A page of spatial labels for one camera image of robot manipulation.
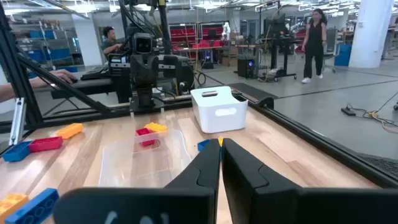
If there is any black hazard-striped floor mat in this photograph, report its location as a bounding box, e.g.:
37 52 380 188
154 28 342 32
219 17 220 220
228 82 279 103

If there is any shelf with blue bins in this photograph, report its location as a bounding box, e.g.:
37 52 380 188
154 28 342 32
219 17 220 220
12 20 85 74

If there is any black computer with blue light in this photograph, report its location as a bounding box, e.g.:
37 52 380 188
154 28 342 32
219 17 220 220
237 58 256 78

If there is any black equipment stand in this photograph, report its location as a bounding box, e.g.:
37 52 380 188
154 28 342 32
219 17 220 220
257 0 298 82

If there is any blue toy block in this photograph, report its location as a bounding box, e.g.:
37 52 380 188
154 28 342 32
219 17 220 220
2 141 32 163
197 139 211 152
4 187 60 224

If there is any red toy block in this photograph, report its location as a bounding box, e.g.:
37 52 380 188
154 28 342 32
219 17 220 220
29 136 64 153
135 128 155 147

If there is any blue container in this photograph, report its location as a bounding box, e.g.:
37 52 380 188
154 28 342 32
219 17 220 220
334 42 353 67

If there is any floor cable bundle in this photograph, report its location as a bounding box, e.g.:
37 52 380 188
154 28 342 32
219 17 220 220
354 104 398 134

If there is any person's hand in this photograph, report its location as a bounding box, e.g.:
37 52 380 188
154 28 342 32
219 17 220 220
46 69 77 85

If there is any orange toy block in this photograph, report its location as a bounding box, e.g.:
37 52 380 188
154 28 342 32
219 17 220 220
56 123 84 140

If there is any silver aluminium bar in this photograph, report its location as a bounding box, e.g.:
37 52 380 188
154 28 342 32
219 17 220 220
9 98 27 147

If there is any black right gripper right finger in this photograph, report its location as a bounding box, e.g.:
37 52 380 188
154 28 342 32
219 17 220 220
221 138 398 224

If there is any white humanoid figure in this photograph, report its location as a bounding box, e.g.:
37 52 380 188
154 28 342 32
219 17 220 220
221 21 231 40

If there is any person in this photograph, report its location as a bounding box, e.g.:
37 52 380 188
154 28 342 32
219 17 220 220
300 8 328 84
101 26 124 60

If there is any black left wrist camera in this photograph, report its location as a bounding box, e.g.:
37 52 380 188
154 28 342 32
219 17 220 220
132 32 155 54

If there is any red storage bin rack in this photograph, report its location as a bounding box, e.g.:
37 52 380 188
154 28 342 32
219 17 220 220
169 23 197 47
198 21 229 41

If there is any white pillar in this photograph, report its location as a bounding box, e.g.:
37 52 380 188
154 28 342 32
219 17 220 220
72 14 103 67
348 0 394 69

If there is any white plastic bin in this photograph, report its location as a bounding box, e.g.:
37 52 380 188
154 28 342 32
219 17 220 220
190 86 249 134

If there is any dark grey desk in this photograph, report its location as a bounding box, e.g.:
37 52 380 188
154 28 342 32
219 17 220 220
32 77 114 100

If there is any person's forearm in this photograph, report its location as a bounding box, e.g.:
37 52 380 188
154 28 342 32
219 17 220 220
0 76 50 103

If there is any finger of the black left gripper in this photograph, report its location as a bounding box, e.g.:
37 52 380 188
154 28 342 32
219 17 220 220
145 87 155 108
136 87 146 108

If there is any clear plastic bin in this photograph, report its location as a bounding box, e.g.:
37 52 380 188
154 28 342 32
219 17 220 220
98 129 193 189

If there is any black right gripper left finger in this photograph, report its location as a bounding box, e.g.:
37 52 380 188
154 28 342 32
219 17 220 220
52 138 221 224

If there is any black power strip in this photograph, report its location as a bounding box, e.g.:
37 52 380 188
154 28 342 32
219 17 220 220
340 106 357 117

